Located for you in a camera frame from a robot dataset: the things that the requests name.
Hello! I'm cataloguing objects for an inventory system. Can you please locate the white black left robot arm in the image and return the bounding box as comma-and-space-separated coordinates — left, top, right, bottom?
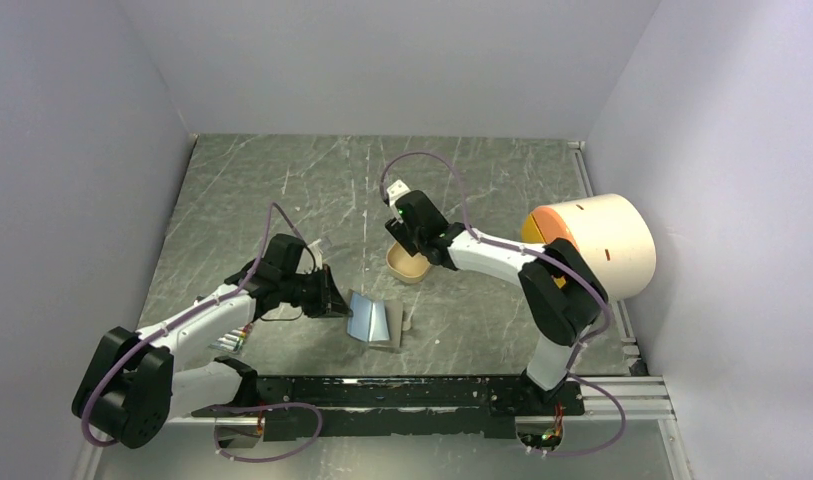
71, 234, 351, 449

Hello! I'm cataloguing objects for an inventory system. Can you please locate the pack of coloured markers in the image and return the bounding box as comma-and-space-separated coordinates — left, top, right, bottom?
209, 326, 249, 354

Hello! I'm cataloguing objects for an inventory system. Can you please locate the cream cylinder orange lid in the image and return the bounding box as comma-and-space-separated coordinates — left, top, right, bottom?
521, 194, 657, 301

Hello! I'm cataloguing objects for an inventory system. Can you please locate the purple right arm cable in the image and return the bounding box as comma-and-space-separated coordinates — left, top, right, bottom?
378, 151, 627, 460

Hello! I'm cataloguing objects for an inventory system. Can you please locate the aluminium frame rail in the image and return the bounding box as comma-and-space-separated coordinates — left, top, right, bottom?
74, 376, 676, 480

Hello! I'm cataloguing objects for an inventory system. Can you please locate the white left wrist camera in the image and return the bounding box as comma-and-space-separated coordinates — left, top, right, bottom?
308, 237, 332, 263

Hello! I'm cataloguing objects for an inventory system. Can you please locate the beige oval tray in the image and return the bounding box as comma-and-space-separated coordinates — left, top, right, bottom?
386, 242, 432, 284

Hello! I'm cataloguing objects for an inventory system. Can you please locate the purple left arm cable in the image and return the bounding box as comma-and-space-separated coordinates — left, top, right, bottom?
81, 201, 325, 464

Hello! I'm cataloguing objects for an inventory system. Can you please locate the grey card holder wallet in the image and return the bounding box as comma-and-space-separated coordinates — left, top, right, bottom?
346, 291, 405, 350

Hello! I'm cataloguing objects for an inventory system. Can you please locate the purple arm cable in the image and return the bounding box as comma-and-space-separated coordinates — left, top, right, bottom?
81, 201, 325, 464
378, 151, 627, 460

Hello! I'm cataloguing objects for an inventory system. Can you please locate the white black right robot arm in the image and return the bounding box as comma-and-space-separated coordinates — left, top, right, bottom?
382, 188, 609, 414

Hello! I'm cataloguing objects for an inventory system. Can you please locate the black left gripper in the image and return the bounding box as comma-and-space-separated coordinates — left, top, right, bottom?
281, 264, 353, 319

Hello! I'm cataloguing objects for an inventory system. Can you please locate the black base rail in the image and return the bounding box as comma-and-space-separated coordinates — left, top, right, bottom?
191, 374, 586, 444

